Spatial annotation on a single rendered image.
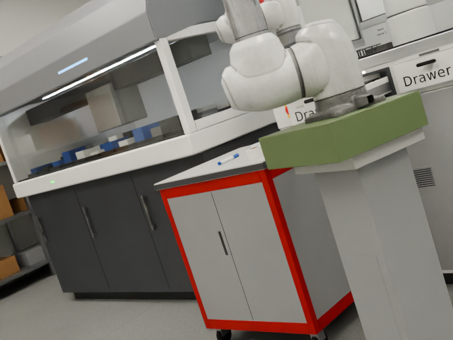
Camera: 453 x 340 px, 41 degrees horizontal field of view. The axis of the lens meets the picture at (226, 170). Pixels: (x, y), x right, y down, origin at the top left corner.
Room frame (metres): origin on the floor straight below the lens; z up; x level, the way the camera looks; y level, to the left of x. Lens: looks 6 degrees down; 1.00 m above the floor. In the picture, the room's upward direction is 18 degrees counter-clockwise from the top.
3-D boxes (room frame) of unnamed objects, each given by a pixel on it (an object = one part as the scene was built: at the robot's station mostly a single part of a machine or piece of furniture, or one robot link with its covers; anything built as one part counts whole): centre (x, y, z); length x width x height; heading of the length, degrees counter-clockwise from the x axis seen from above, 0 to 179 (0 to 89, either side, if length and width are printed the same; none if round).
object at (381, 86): (2.38, -0.55, 0.86); 0.40 x 0.26 x 0.06; 135
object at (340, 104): (1.76, -0.39, 0.89); 0.22 x 0.18 x 0.06; 24
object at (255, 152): (2.26, -0.13, 0.78); 0.07 x 0.07 x 0.04
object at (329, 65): (1.78, -0.38, 1.03); 0.18 x 0.16 x 0.22; 89
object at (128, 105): (3.90, 0.36, 1.13); 1.78 x 1.14 x 0.45; 45
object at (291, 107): (2.24, -0.41, 0.87); 0.29 x 0.02 x 0.11; 45
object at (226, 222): (2.52, -0.11, 0.38); 0.62 x 0.58 x 0.76; 45
